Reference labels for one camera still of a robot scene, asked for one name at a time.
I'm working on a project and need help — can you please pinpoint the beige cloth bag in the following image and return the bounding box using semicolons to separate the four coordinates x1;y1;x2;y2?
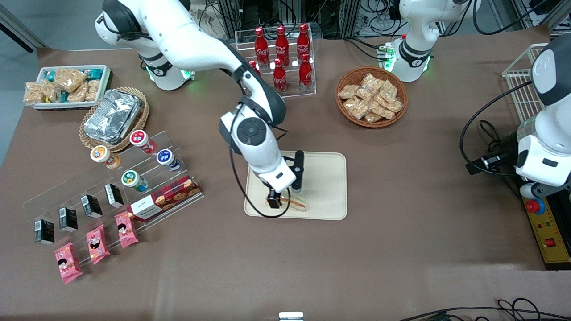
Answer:
196;5;235;43

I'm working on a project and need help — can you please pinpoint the blue lid yogurt cup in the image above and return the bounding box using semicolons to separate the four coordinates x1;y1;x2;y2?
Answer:
156;149;181;172

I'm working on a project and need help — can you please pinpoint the beige rectangular tray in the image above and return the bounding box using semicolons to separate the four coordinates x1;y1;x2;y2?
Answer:
244;151;348;221

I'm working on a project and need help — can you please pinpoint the black connector block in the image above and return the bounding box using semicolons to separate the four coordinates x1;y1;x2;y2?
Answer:
466;151;514;175

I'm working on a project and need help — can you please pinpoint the red plaid cookie box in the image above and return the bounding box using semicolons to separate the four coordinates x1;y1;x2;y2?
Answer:
127;175;202;222

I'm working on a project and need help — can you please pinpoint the pink snack packet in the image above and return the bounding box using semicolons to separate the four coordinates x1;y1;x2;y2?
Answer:
54;242;83;284
114;211;139;249
86;224;111;265

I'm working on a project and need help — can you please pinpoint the light brown wicker basket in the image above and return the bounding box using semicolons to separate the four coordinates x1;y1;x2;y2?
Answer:
79;87;150;153

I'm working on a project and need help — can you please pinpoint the aluminium frame rack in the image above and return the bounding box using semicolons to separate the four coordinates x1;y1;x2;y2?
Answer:
217;0;360;40

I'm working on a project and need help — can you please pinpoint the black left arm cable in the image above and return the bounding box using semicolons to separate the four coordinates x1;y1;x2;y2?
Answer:
459;80;534;177

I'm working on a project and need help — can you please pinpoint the dark metal bar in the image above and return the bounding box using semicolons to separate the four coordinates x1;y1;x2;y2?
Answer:
0;5;47;53

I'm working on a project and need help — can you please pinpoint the green lid yogurt cup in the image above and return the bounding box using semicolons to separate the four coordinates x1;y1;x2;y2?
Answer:
121;170;149;193

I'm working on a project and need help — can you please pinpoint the yellow emergency stop box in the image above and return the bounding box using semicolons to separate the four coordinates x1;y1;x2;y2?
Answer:
522;196;571;264

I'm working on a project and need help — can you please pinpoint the clear acrylic stepped stand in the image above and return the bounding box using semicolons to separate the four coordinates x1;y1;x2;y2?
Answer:
22;129;205;259

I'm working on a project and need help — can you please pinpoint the black floor cable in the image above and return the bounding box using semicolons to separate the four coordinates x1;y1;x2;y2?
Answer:
397;298;571;321

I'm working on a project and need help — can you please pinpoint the white wire rack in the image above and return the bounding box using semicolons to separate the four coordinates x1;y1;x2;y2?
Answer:
502;43;551;123

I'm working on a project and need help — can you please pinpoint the triangle sandwich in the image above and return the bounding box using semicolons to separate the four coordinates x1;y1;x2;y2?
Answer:
264;193;309;213

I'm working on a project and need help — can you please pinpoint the white rectangular bin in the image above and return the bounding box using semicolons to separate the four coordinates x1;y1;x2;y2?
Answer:
30;65;111;110

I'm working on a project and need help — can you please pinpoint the orange lid yogurt cup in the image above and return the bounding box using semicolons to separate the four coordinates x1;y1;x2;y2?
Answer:
90;145;121;169

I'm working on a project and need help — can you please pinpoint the clear acrylic bottle rack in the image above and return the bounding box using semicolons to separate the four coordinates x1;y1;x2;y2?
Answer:
235;25;316;99

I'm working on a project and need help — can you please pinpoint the aluminium foil container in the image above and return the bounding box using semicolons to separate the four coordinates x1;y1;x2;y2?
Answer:
84;89;143;144

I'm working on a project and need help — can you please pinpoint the red lid yogurt cup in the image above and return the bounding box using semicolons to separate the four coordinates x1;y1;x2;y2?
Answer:
129;130;157;154

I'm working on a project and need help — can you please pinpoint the brown paper table cover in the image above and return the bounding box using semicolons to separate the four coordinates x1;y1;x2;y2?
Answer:
0;25;571;321

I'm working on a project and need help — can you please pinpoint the dark brown wicker basket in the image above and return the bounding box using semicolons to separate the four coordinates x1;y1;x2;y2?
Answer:
335;66;408;129

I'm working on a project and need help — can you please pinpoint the small black carton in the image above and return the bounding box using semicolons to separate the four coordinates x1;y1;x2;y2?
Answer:
104;183;124;208
80;195;103;218
59;207;79;232
34;219;55;245

